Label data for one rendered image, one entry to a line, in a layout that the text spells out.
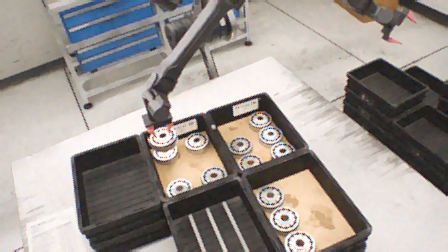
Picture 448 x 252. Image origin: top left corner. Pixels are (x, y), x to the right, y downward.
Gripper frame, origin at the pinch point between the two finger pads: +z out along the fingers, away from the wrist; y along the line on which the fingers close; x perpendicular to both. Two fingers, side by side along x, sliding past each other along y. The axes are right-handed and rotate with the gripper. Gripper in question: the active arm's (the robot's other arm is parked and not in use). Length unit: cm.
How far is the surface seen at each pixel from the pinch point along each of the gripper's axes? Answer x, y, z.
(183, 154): 8.4, 6.4, 22.8
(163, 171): 2.9, -4.0, 22.7
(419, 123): 11, 149, 69
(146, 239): -19.3, -19.0, 32.0
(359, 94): 39, 123, 57
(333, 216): -45, 47, 23
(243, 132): 9.1, 34.9, 23.2
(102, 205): -3.4, -31.1, 22.6
